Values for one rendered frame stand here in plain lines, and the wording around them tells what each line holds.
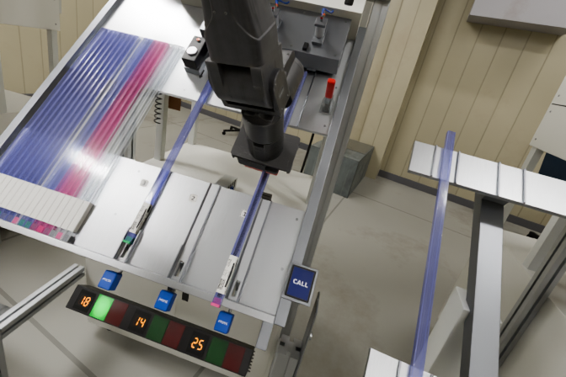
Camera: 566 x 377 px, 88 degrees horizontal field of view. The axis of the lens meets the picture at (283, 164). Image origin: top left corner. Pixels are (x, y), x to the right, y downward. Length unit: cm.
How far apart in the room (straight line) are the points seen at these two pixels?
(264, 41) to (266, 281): 40
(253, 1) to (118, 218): 50
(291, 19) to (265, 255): 54
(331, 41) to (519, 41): 308
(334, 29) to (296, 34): 9
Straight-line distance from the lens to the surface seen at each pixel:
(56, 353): 147
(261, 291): 57
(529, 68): 372
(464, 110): 365
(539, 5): 344
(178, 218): 62
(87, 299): 67
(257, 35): 30
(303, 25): 77
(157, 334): 62
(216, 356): 59
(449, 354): 68
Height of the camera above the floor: 113
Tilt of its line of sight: 20 degrees down
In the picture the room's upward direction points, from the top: 13 degrees clockwise
